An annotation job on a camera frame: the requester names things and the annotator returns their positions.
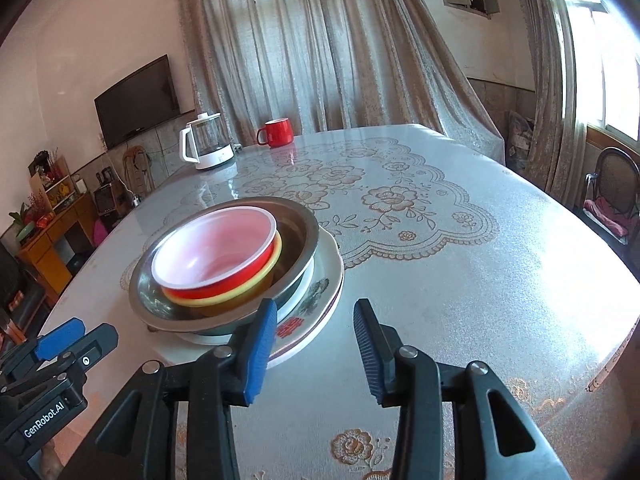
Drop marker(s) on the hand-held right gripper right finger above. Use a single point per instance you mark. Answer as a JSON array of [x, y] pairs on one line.
[[367, 355]]

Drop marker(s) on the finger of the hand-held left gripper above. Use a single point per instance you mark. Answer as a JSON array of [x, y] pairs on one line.
[[95, 345], [60, 337]]

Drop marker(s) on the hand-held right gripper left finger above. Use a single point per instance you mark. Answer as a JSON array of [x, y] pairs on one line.
[[262, 355]]

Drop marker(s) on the yellow plastic bowl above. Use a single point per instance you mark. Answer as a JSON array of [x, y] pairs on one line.
[[240, 296]]

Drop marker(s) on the white plate with red characters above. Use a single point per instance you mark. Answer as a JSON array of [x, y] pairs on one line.
[[320, 270]]

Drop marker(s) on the red plastic bowl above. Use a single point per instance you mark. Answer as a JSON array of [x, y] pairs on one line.
[[215, 245]]

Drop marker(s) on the stainless steel bowl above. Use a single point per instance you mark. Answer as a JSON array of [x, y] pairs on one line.
[[300, 230]]

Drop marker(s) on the wooden desk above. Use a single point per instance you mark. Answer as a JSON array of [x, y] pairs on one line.
[[45, 255]]

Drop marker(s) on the pink bag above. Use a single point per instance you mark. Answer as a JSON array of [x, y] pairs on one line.
[[100, 234]]

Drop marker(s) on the potted plant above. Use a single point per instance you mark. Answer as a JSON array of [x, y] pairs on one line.
[[22, 217]]

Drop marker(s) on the wooden shelf with ornaments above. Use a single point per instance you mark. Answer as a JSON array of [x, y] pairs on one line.
[[52, 182]]

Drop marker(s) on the white glass electric kettle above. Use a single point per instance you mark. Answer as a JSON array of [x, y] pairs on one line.
[[210, 155]]

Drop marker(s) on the red mug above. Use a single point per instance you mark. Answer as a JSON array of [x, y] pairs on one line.
[[277, 132]]

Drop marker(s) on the bundle of bags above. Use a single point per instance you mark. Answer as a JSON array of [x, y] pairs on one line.
[[520, 140]]

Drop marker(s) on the wooden chair pink cushion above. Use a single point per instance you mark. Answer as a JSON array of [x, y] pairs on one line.
[[617, 175]]

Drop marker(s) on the wide grey curtain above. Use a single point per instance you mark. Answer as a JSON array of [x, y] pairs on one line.
[[325, 35]]

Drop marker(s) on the narrow grey window curtain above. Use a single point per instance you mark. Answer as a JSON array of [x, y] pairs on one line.
[[550, 85]]

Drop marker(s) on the window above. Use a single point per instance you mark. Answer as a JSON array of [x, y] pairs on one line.
[[610, 60]]

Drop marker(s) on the black wall television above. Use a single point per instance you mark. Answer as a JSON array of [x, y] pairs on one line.
[[137, 102]]

